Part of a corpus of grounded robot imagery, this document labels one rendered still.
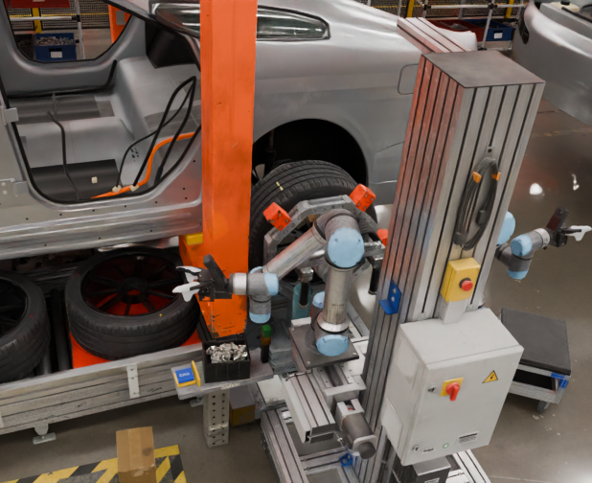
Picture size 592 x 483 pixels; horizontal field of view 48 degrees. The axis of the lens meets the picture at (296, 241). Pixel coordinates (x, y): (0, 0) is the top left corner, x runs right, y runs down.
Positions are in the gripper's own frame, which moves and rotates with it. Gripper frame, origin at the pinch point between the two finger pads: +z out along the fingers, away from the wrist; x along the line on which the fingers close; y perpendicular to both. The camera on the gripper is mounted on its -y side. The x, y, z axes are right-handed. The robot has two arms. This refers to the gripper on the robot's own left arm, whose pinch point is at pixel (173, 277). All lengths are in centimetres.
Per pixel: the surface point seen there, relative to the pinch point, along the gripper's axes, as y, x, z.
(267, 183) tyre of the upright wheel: 1, 86, -35
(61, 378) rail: 79, 45, 55
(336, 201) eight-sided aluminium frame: 2, 70, -65
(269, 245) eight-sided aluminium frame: 20, 62, -36
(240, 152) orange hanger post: -29, 45, -22
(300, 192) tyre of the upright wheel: -1, 72, -49
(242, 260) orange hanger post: 22, 52, -24
